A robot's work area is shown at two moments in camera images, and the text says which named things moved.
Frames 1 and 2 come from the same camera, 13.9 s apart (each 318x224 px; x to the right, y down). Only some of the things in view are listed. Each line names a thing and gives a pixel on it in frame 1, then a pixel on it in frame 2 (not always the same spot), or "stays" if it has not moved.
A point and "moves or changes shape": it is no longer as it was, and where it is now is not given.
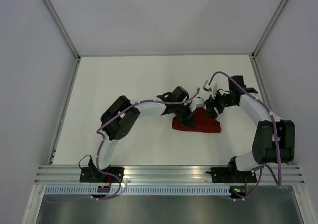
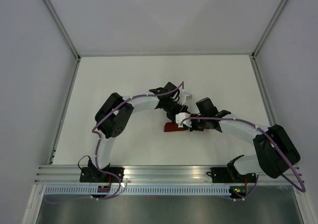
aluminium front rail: (54, 174) stays
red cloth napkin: (202, 123) moves or changes shape
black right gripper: (211, 103) -> (193, 128)
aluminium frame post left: (58, 21) stays
